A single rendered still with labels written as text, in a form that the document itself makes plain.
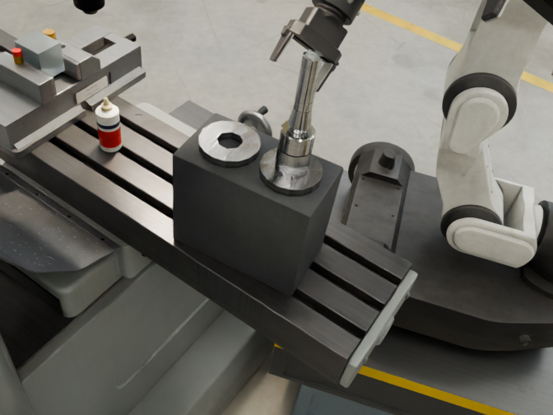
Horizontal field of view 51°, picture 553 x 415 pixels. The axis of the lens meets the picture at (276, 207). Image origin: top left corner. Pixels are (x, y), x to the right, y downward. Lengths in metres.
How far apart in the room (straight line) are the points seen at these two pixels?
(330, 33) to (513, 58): 0.35
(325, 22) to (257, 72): 1.90
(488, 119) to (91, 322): 0.86
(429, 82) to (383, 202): 1.72
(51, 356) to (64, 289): 0.13
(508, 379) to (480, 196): 0.48
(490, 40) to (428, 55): 2.28
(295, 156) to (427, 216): 0.90
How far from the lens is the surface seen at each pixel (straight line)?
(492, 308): 1.51
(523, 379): 1.65
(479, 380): 1.59
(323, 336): 0.89
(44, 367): 1.15
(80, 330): 1.16
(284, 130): 0.77
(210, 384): 1.65
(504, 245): 1.47
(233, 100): 2.82
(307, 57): 0.71
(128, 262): 1.11
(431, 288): 1.48
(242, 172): 0.82
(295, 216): 0.79
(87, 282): 1.09
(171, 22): 3.37
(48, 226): 1.10
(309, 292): 0.93
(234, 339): 1.72
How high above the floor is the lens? 1.68
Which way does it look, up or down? 46 degrees down
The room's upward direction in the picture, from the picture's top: 10 degrees clockwise
